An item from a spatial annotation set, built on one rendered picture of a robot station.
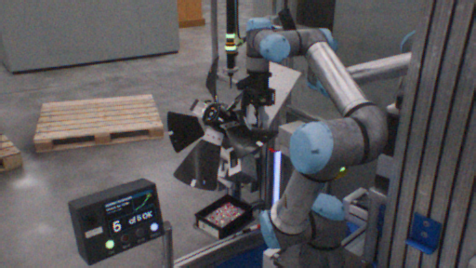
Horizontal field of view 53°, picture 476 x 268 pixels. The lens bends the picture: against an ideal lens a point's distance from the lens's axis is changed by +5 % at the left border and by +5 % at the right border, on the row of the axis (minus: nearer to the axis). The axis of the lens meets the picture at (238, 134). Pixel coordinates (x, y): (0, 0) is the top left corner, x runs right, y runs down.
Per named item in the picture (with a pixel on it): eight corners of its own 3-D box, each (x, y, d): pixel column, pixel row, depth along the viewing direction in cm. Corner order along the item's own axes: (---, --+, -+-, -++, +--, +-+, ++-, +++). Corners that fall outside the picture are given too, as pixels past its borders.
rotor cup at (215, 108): (222, 111, 234) (205, 100, 226) (243, 112, 224) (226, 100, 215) (213, 137, 231) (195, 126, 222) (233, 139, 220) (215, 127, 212)
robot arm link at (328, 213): (350, 243, 144) (353, 206, 138) (310, 251, 140) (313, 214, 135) (330, 221, 154) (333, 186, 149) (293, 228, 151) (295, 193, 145)
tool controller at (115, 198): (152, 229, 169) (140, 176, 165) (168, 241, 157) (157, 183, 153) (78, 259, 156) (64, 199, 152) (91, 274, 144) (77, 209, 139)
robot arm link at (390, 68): (469, 72, 157) (322, 106, 157) (451, 63, 167) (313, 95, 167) (470, 38, 152) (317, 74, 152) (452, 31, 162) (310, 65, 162)
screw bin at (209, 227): (227, 206, 221) (227, 193, 218) (254, 219, 211) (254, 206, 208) (194, 226, 206) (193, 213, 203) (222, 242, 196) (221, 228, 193)
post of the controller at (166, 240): (170, 262, 177) (167, 220, 169) (174, 267, 175) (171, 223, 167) (163, 266, 176) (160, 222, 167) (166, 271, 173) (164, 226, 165)
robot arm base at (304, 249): (354, 261, 152) (357, 235, 147) (326, 284, 142) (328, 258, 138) (316, 239, 161) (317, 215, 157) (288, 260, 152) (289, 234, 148)
